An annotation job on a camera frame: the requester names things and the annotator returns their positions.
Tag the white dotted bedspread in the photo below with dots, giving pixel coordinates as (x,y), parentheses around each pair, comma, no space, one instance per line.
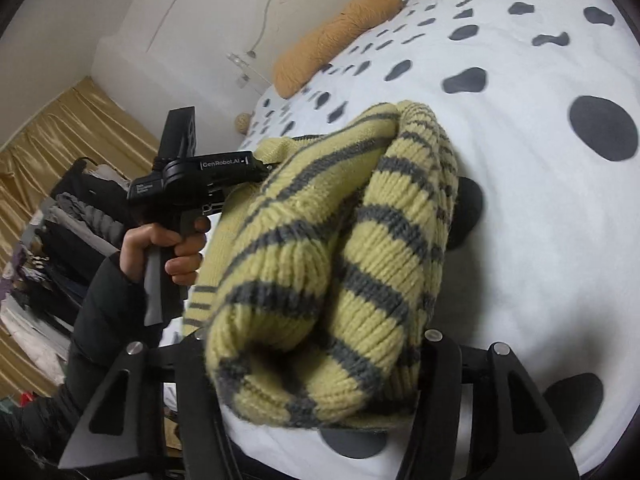
(525,135)

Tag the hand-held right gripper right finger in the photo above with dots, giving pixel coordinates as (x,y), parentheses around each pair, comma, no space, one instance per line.
(440,385)

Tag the orange pillow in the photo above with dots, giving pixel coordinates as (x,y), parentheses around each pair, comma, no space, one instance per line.
(330,40)

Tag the gold curtain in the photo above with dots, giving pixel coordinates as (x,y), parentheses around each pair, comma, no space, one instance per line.
(60,125)

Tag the person's left hand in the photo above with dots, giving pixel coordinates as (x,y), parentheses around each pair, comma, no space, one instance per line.
(132,252)

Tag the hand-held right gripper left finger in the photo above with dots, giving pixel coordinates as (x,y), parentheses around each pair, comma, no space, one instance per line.
(197,395)

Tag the yellow grey striped sweater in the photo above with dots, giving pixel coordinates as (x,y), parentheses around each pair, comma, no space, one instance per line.
(310,270)

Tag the small beige plush toy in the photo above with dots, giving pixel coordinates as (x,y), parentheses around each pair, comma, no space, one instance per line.
(242,122)

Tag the white headboard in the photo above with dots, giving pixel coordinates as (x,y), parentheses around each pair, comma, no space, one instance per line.
(200,35)

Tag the rack of hanging clothes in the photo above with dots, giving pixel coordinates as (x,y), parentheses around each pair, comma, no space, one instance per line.
(65,220)

